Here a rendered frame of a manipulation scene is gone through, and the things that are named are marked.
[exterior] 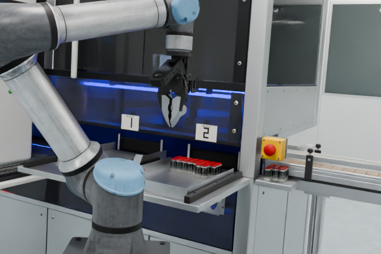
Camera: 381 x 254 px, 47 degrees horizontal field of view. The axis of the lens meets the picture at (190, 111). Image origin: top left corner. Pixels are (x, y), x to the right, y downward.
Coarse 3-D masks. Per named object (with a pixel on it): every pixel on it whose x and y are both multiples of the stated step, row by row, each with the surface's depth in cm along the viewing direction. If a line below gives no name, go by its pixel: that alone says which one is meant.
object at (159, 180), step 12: (144, 168) 151; (156, 168) 158; (168, 168) 162; (156, 180) 144; (168, 180) 145; (180, 180) 146; (192, 180) 147; (204, 180) 135; (216, 180) 142; (156, 192) 129; (168, 192) 127; (180, 192) 125
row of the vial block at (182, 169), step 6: (174, 162) 158; (180, 162) 157; (186, 162) 156; (192, 162) 155; (198, 162) 154; (174, 168) 158; (180, 168) 157; (186, 168) 156; (192, 168) 155; (210, 168) 151; (192, 174) 154; (210, 174) 151
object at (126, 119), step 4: (124, 116) 179; (128, 116) 178; (132, 116) 177; (136, 116) 176; (124, 120) 179; (128, 120) 178; (132, 120) 177; (136, 120) 176; (124, 124) 179; (128, 124) 178; (132, 124) 177; (136, 124) 176; (124, 128) 179; (128, 128) 178; (132, 128) 177; (136, 128) 177
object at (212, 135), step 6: (198, 126) 164; (204, 126) 163; (210, 126) 161; (216, 126) 160; (198, 132) 164; (210, 132) 161; (216, 132) 160; (198, 138) 164; (204, 138) 163; (210, 138) 162; (216, 138) 161
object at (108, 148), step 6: (102, 144) 184; (108, 144) 188; (114, 144) 191; (108, 150) 188; (114, 150) 189; (120, 150) 190; (108, 156) 176; (114, 156) 177; (120, 156) 177; (126, 156) 178; (132, 156) 179; (144, 156) 166; (150, 156) 170; (156, 156) 174; (162, 156) 178
